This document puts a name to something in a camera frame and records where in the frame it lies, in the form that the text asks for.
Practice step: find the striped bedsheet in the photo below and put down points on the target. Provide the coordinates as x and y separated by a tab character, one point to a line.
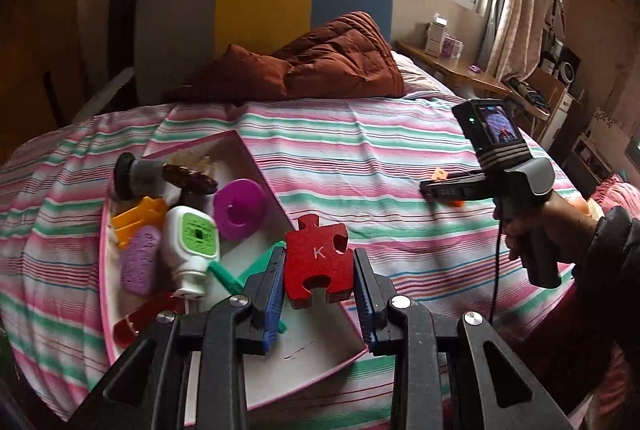
350	150

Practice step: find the green white plastic grinder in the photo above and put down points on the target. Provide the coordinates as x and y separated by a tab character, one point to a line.
192	245

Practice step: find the cardboard box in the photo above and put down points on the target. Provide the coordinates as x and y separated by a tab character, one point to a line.
547	82

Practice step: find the brown quilted duvet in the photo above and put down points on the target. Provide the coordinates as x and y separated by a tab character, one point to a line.
325	60

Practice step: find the person's right forearm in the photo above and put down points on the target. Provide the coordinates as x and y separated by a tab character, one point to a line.
615	260

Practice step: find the grey yellow blue headboard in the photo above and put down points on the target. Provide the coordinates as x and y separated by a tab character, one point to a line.
260	5

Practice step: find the person's right hand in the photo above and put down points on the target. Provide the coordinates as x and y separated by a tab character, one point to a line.
565	230

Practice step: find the brown spiky brush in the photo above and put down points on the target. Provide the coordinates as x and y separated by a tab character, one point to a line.
192	177

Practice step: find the black grey cylinder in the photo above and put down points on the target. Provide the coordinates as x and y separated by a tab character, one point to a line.
142	175

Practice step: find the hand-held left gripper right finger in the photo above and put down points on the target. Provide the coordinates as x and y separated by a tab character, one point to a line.
367	305

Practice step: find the orange building blocks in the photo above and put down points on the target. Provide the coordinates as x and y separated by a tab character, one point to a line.
440	172

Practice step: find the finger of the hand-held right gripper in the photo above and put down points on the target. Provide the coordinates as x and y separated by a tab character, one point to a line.
450	191

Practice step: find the wooden shelf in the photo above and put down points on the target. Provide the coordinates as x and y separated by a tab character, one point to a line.
450	65

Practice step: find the black white appliance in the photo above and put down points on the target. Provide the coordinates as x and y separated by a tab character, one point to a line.
562	60

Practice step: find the teal green plastic holder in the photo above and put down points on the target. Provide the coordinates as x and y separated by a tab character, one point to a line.
225	277

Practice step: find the wooden wardrobe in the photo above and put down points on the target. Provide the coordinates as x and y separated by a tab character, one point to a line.
30	60

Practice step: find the pink fleece cloth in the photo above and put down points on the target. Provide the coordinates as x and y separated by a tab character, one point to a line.
617	192

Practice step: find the orange plastic clip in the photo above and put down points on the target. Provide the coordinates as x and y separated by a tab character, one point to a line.
140	215

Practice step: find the pink white cardboard tray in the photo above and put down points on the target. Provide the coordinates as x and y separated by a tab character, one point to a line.
310	355

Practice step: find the white pillow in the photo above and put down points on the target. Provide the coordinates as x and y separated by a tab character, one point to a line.
425	80

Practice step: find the purple oval sponge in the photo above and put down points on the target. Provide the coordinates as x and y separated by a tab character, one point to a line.
140	260

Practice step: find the red puzzle piece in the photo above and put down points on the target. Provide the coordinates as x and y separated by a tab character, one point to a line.
315	260

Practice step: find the low shelf unit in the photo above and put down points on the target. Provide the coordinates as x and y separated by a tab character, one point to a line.
600	145

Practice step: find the white box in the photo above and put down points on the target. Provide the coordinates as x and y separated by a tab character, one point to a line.
435	37

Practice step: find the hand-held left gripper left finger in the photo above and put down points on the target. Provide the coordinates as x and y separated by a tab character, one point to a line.
275	305

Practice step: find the peach round object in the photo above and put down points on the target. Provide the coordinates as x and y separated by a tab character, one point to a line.
585	205

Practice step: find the red shiny cylinder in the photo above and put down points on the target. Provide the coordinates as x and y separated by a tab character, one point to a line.
140	320

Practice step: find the purple box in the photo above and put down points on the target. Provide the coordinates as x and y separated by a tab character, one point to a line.
451	47

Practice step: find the white bed rail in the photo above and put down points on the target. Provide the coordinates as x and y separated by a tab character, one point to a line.
110	92

